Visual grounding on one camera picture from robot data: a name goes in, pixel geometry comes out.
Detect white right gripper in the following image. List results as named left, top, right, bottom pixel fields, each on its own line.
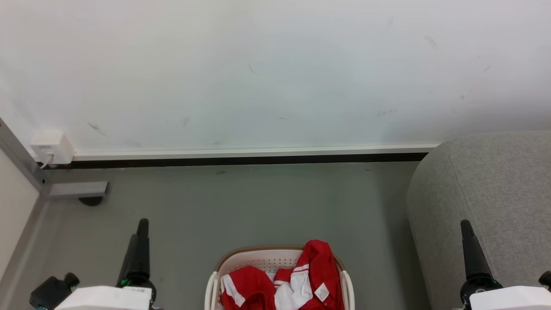
left=460, top=220, right=551, bottom=310

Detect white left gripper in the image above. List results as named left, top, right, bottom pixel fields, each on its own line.
left=55, top=218, right=157, bottom=310

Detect red shorts with white stripe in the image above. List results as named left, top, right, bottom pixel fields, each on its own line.
left=220, top=266, right=276, bottom=310

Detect red white jersey with label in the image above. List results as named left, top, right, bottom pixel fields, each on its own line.
left=274, top=240, right=346, bottom=310

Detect grey fabric sofa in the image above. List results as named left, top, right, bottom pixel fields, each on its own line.
left=406, top=131, right=551, bottom=310

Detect white plastic laundry basket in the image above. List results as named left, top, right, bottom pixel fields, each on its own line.
left=205, top=245, right=356, bottom=310

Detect white and black baseboard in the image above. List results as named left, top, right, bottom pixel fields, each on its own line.
left=43, top=144, right=440, bottom=169

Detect grey metal frame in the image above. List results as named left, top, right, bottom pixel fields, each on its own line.
left=0, top=117, right=109, bottom=199

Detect white wall socket box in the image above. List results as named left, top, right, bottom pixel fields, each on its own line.
left=30, top=129, right=74, bottom=165

